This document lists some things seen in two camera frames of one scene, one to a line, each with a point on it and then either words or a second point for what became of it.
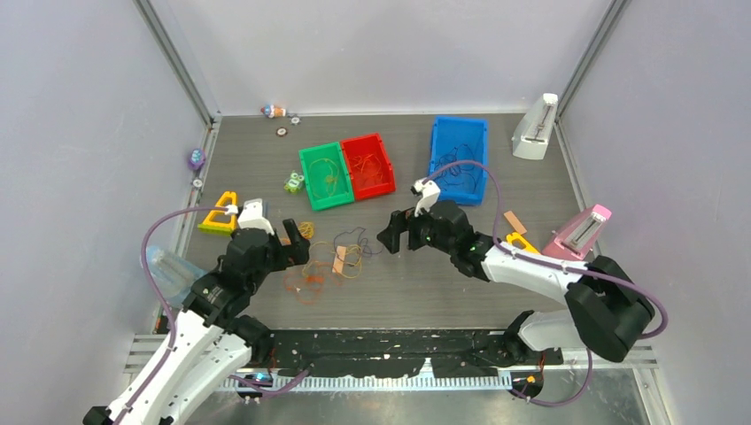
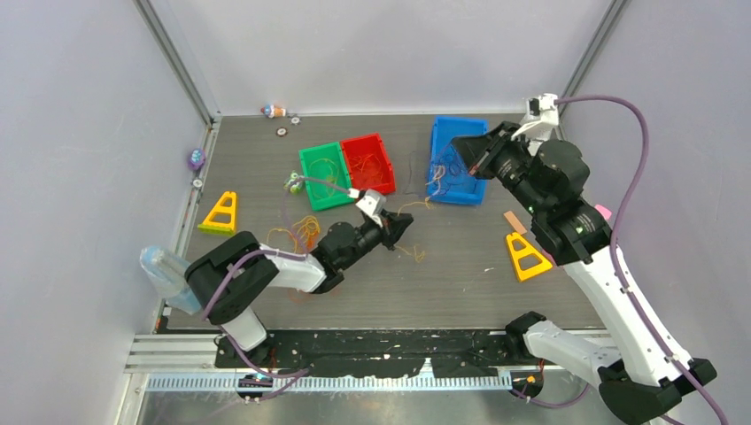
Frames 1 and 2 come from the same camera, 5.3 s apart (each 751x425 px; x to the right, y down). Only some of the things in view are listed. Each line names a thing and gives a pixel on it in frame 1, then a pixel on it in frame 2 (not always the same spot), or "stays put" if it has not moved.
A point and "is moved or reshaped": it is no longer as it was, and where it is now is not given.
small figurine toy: (273, 111) stays put
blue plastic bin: (457, 139) stays put
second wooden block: (514, 222) stays put
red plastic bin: (371, 173) stays put
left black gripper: (293, 252) to (391, 228)
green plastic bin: (327, 176) stays put
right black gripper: (399, 222) to (480, 151)
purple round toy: (197, 158) stays put
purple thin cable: (359, 242) is moved or reshaped
